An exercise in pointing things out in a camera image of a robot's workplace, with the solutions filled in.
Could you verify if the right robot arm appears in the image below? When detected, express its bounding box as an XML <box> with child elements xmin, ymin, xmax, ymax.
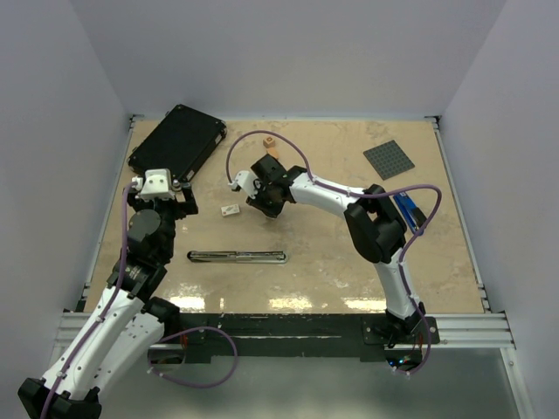
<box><xmin>231</xmin><ymin>155</ymin><xmax>424</xmax><ymax>343</ymax></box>

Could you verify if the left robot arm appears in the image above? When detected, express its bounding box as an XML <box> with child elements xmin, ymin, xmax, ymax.
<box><xmin>17</xmin><ymin>181</ymin><xmax>198</xmax><ymax>418</ymax></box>

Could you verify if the grey studded baseplate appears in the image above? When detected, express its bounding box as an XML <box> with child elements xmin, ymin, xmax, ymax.
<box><xmin>363</xmin><ymin>140</ymin><xmax>415</xmax><ymax>180</ymax></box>

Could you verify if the blue stapler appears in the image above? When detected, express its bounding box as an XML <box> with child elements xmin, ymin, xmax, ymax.
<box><xmin>393</xmin><ymin>192</ymin><xmax>427</xmax><ymax>233</ymax></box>

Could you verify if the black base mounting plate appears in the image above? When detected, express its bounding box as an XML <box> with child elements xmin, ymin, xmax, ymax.
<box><xmin>152</xmin><ymin>313</ymin><xmax>440</xmax><ymax>367</ymax></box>

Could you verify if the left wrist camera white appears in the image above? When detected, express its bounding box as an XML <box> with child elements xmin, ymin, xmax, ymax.
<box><xmin>132</xmin><ymin>168</ymin><xmax>175</xmax><ymax>202</ymax></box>

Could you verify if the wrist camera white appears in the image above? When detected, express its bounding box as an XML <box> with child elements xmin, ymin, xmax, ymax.
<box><xmin>132</xmin><ymin>168</ymin><xmax>175</xmax><ymax>202</ymax></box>
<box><xmin>229</xmin><ymin>170</ymin><xmax>258</xmax><ymax>198</ymax></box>

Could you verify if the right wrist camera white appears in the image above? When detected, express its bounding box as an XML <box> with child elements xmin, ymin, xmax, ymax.
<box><xmin>229</xmin><ymin>170</ymin><xmax>258</xmax><ymax>198</ymax></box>

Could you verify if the wooden cube with circle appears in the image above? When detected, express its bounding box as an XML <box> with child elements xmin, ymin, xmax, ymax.
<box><xmin>263</xmin><ymin>137</ymin><xmax>276</xmax><ymax>148</ymax></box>

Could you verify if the aluminium frame rail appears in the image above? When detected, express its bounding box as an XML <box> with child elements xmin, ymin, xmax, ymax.
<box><xmin>54</xmin><ymin>313</ymin><xmax>516</xmax><ymax>350</ymax></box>

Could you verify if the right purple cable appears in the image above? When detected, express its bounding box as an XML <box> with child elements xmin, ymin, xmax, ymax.
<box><xmin>224</xmin><ymin>129</ymin><xmax>442</xmax><ymax>376</ymax></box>

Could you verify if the grey metal stapler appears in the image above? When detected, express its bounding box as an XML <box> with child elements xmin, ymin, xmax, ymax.
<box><xmin>187</xmin><ymin>251</ymin><xmax>288</xmax><ymax>264</ymax></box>

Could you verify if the black hard case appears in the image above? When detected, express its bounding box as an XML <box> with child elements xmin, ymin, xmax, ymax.
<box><xmin>128</xmin><ymin>104</ymin><xmax>227</xmax><ymax>182</ymax></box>

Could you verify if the plain wooden block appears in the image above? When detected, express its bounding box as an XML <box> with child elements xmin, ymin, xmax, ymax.
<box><xmin>266</xmin><ymin>148</ymin><xmax>280</xmax><ymax>160</ymax></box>

